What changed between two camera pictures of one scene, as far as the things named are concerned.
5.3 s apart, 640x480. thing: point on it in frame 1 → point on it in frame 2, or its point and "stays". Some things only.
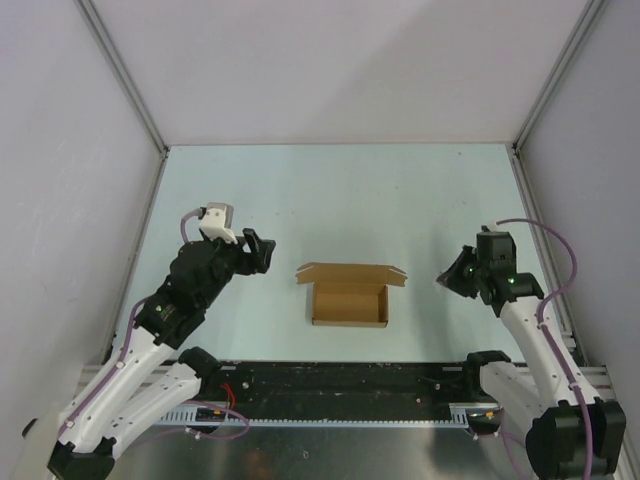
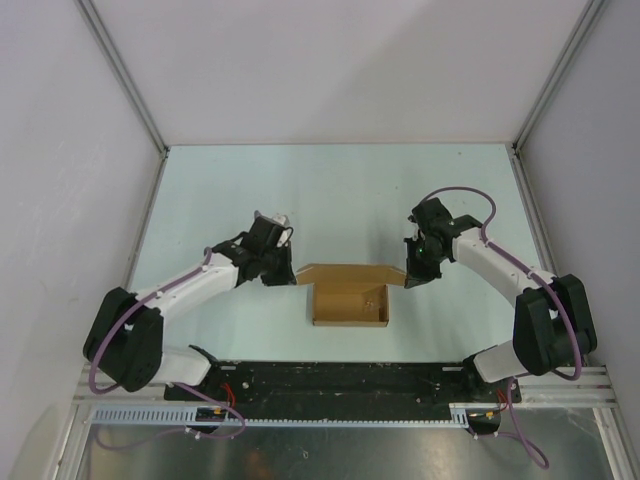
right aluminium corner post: (590, 12) stays
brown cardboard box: (350, 294) stays
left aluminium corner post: (101, 33) stays
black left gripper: (255, 260) → (286, 277)
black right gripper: (450, 277) → (416, 275)
